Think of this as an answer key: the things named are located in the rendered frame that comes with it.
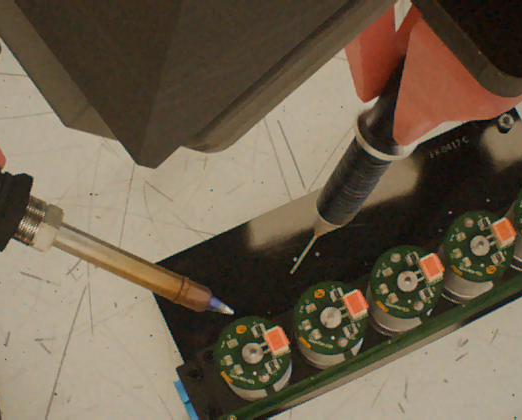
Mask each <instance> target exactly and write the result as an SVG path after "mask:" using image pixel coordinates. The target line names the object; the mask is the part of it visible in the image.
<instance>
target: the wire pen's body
mask: <svg viewBox="0 0 522 420"><path fill-rule="evenodd" d="M406 54H407V51H406V53H405V54H404V57H403V58H402V60H401V62H400V63H399V64H398V66H397V69H396V70H395V71H394V73H393V74H392V76H391V77H390V81H388V83H387V84H386V86H385V88H384V89H383V90H382V93H381V95H380V96H378V97H377V98H375V99H373V100H371V101H369V102H367V103H362V104H361V107H360V109H359V110H358V111H357V113H356V114H355V117H354V121H353V130H354V134H355V136H354V137H353V141H351V143H350V145H349V146H348V148H347V149H346V151H345V153H344V154H343V156H342V157H341V158H340V161H339V163H338V164H337V166H336V167H335V169H334V171H333V172H332V174H331V175H330V177H329V178H328V179H327V181H326V182H325V184H324V186H323V189H322V190H321V192H320V193H319V195H318V197H317V200H316V208H317V211H318V213H319V215H320V216H321V217H322V218H323V220H324V221H325V222H327V223H329V224H335V225H342V224H347V223H349V222H351V221H352V220H353V218H354V217H355V215H356V214H357V213H358V211H359V208H360V207H361V206H362V204H363V203H364V202H365V201H366V200H367V198H368V197H369V195H370V194H371V193H372V191H373V188H374V187H375V186H376V184H377V183H378V182H379V181H380V180H381V178H382V177H383V175H384V174H385V171H386V170H387V168H388V167H389V166H390V165H391V164H392V162H393V161H397V160H401V159H404V158H406V156H408V155H409V154H410V153H412V152H413V151H414V149H415V147H416V145H417V144H418V142H419V140H420V139H417V140H415V142H413V143H412V144H410V145H408V146H401V145H399V144H398V143H397V142H396V141H395V139H394V138H393V124H394V114H395V110H396V106H397V103H396V102H397V98H398V94H399V90H400V85H401V82H402V81H401V78H402V74H403V70H404V65H405V62H406V61H405V58H406Z"/></svg>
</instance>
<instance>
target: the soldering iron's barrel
mask: <svg viewBox="0 0 522 420"><path fill-rule="evenodd" d="M63 215H64V213H63V209H62V208H59V207H57V206H55V205H54V204H51V203H48V204H47V202H44V201H43V200H41V199H39V198H37V197H35V196H33V195H31V194H30V195H29V198H28V201H27V206H26V209H25V211H24V214H23V216H22V217H21V219H20V223H19V225H18V227H17V228H16V230H15V231H14V235H13V236H12V238H11V239H14V240H16V241H18V242H20V243H21V244H24V245H26V246H28V247H30V248H33V249H35V250H36V251H39V252H41V253H44V252H47V251H50V248H51V246H54V247H57V248H58V249H60V250H62V251H65V252H66V253H68V254H71V255H73V256H74V257H77V258H79V259H81V260H84V261H85V262H87V263H90V264H92V265H94V266H96V267H100V268H102V269H104V270H106V271H108V272H111V273H113V274H115V275H117V276H119V277H121V278H124V279H126V280H128V281H129V282H132V283H134V284H136V285H139V286H141V287H143V288H145V289H147V290H149V291H152V292H154V293H156V294H158V295H160V296H162V297H166V298H169V299H171V300H172V301H173V302H175V303H177V304H178V303H180V304H182V305H184V306H187V307H189V308H191V309H193V310H195V311H197V312H201V311H205V310H206V309H207V307H208V306H209V305H210V300H211V296H212V293H211V291H210V289H209V288H207V287H205V286H203V285H200V284H198V283H196V282H193V281H191V280H189V278H188V277H186V276H181V275H179V274H176V273H174V272H172V271H170V270H168V269H166V268H164V267H161V266H159V265H157V264H155V263H152V262H151V261H147V260H144V259H142V258H140V257H138V256H136V255H134V254H132V253H129V252H127V251H125V250H124V249H121V248H119V247H117V246H115V245H112V244H111V243H109V242H106V241H104V240H102V239H101V238H98V237H96V236H94V235H90V234H88V233H86V232H84V231H81V230H80V229H78V228H75V227H73V226H72V225H70V224H67V223H65V222H63Z"/></svg>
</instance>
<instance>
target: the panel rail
mask: <svg viewBox="0 0 522 420"><path fill-rule="evenodd" d="M492 278H493V279H492ZM492 278H491V279H492V281H491V283H492V285H493V286H494V287H493V288H491V289H490V290H488V291H485V292H483V293H482V294H480V295H478V296H476V297H475V298H472V299H470V300H468V301H467V302H465V303H463V304H460V305H459V306H456V307H453V308H451V309H449V310H447V311H445V312H443V313H442V314H440V315H438V316H435V317H433V318H432V319H430V318H429V316H428V315H427V313H426V312H425V313H424V314H423V315H422V316H420V315H419V316H420V317H418V318H419V319H420V321H421V323H422V324H420V325H418V326H416V327H414V328H412V329H410V330H408V331H406V332H404V333H402V334H400V335H397V336H394V337H392V338H390V339H388V340H386V341H384V342H382V343H380V344H378V345H376V346H374V347H372V348H370V349H368V350H366V351H364V352H362V353H360V354H358V355H356V356H354V355H353V353H352V351H351V349H349V348H347V349H348V350H347V351H346V349H345V351H346V352H343V356H344V358H345V359H346V360H344V361H342V362H340V363H338V364H336V365H333V366H332V367H330V368H328V369H326V370H324V371H321V372H319V373H317V374H314V375H312V376H309V377H307V378H305V379H303V380H301V381H300V382H298V383H295V384H293V385H291V386H287V387H285V388H283V389H281V390H279V391H277V392H276V391H275V388H274V387H273V385H271V386H270V387H269V386H266V387H267V388H266V387H264V388H265V390H266V393H267V396H265V397H263V398H261V399H259V400H256V401H254V402H253V403H249V404H247V405H244V406H242V407H240V408H239V409H237V410H235V411H230V412H228V413H226V414H225V415H223V416H221V417H216V418H214V419H213V420H250V419H254V418H256V417H258V416H260V415H262V414H264V413H266V412H268V411H272V410H274V409H276V408H278V407H280V406H282V405H284V404H286V403H288V402H292V401H294V400H297V399H298V398H300V397H302V396H304V395H306V394H308V393H311V392H314V391H316V390H318V389H320V388H323V387H325V386H327V385H328V384H330V383H332V382H334V381H337V380H339V379H342V378H344V377H346V376H348V375H351V374H353V373H355V372H356V371H358V370H360V369H363V368H365V367H367V366H369V365H370V364H372V363H374V362H377V361H380V360H383V359H384V358H386V357H389V356H391V355H393V354H395V353H396V352H398V351H400V350H403V349H405V348H407V347H408V346H410V345H412V344H415V343H417V342H418V341H420V340H422V339H424V338H426V337H428V336H431V335H434V334H436V333H437V332H439V331H442V330H444V329H446V328H447V327H449V326H451V325H454V324H455V323H457V322H459V321H461V320H463V319H464V318H467V317H469V316H471V315H472V314H474V313H476V312H479V311H480V310H482V309H485V308H487V307H489V306H492V305H494V304H495V303H497V302H499V301H501V300H502V299H505V298H507V297H508V296H510V295H512V294H514V293H516V292H518V291H520V290H521V289H522V273H521V274H519V275H517V276H516V277H514V278H512V279H510V280H508V281H506V282H504V283H502V282H501V280H500V278H499V277H497V278H496V276H495V277H492Z"/></svg>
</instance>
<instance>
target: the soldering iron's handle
mask: <svg viewBox="0 0 522 420"><path fill-rule="evenodd" d="M33 183H34V177H32V176H30V175H28V174H26V173H20V174H15V175H12V173H9V172H8V171H5V172H4V173H2V169H0V252H3V250H4V249H5V248H6V247H7V245H8V244H9V241H10V239H11V238H12V236H13V235H14V231H15V230H16V228H17V227H18V225H19V223H20V219H21V217H22V216H23V214H24V211H25V209H26V206H27V201H28V198H29V195H30V192H31V190H32V187H33Z"/></svg>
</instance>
